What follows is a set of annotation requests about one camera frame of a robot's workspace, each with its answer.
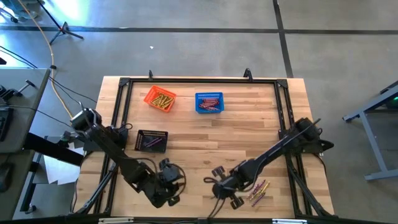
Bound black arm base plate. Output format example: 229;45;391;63
83;124;128;152
278;129;335;156

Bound black plastic basket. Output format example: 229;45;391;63
134;129;169;153

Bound magenta crayon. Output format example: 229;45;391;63
246;184;260;200

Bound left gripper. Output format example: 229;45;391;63
146;177;186;208

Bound black desk clamp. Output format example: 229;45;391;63
0;80;37;101

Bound black floor cable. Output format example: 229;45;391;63
0;45;99;105

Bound black keyboard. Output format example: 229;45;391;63
0;107;14;142

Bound silver bracket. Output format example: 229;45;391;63
272;218;308;224
98;217;135;224

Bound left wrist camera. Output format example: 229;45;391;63
159;157;184;183

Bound black computer mouse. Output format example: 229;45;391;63
0;162;14;193

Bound blue plastic basket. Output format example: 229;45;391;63
195;92;225;114

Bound white paper sheets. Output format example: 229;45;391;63
42;146;85;186

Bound grey chair base leg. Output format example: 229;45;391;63
0;5;20;24

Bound dark grey desk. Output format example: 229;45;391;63
0;149;35;221

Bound black desk support beam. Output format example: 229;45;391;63
23;132;85;167

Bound black device with green light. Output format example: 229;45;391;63
381;83;398;110

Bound black metal table frame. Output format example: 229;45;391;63
74;76;335;218

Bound yellow floor cable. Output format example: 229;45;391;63
17;0;74;119

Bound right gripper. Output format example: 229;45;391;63
211;166;246;210

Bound orange plastic basket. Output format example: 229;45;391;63
143;85;177;113

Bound black tripod stand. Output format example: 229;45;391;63
35;0;84;46

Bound grey metal table frame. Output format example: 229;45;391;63
342;80;398;182

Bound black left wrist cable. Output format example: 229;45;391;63
141;157;187;197

